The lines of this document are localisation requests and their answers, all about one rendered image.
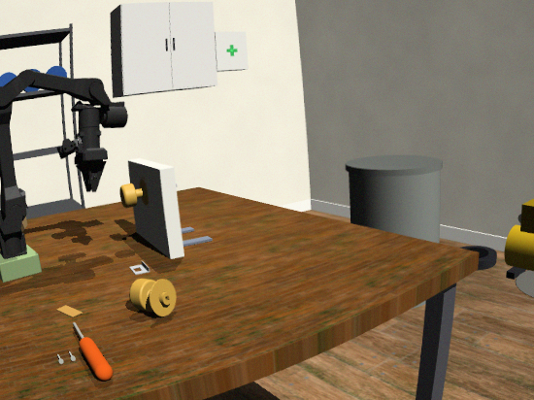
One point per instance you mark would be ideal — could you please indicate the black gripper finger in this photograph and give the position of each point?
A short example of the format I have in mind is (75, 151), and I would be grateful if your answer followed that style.
(85, 177)
(94, 170)

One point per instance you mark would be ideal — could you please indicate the tan flat rectangular plate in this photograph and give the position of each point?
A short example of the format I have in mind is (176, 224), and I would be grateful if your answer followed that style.
(69, 311)

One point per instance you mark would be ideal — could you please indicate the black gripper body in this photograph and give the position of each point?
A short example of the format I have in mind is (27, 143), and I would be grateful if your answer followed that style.
(91, 140)

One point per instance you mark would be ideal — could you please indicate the orange-handled screwdriver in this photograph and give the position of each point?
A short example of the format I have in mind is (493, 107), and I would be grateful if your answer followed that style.
(94, 357)

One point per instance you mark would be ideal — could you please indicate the brass door knob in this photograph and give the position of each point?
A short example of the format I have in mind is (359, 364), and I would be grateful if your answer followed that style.
(161, 294)
(129, 195)

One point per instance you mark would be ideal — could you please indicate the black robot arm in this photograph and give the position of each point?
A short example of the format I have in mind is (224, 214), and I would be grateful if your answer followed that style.
(12, 202)

